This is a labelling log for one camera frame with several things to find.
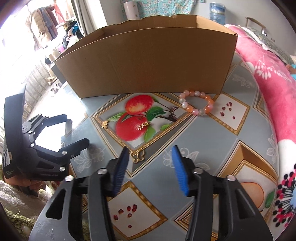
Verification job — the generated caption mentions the gold butterfly outline pendant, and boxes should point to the gold butterfly outline pendant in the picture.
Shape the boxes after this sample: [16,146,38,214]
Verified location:
[130,149,146,163]

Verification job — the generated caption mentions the wooden chair frame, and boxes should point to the wooden chair frame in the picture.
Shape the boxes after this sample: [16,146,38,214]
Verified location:
[245,17,266,30]

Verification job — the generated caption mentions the brown cardboard box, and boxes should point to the brown cardboard box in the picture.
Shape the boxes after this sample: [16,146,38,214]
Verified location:
[54,14,238,99]

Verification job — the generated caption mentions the pink floral blanket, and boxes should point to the pink floral blanket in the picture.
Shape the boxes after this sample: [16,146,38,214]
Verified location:
[225,24,296,241]

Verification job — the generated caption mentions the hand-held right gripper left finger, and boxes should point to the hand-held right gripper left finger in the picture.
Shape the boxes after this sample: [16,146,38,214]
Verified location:
[28,146,129,241]

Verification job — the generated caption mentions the person's left hand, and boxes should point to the person's left hand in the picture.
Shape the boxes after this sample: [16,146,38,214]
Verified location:
[10,179,50,197]

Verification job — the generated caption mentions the green white fluffy robe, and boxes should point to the green white fluffy robe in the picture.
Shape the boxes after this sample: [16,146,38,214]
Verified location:
[0,178,56,241]

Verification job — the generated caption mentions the metal window grille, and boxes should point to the metal window grille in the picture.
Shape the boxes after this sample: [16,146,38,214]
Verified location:
[21,58,60,112]

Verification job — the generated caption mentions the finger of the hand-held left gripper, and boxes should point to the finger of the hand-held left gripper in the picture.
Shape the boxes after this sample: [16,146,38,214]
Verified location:
[22,113,73,140]
[30,138,90,173]

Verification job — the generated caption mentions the pile of clothes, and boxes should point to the pile of clothes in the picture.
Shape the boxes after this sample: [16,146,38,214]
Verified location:
[62,21,86,50]

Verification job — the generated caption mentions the grey floral pillow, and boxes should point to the grey floral pillow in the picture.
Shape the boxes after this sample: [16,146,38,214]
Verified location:
[240,25,294,65]

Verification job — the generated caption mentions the teal floral wall cloth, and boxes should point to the teal floral wall cloth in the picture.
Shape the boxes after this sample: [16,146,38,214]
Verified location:
[121,0,197,21]

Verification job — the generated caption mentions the blue water jug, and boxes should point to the blue water jug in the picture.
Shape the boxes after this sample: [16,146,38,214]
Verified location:
[209,2,226,26]

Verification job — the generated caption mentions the orange pink bead bracelet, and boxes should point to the orange pink bead bracelet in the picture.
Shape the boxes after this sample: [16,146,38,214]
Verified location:
[179,89,214,116]

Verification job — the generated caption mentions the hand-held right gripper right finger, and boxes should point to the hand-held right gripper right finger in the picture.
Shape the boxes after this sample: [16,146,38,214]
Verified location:
[171,145,271,241]

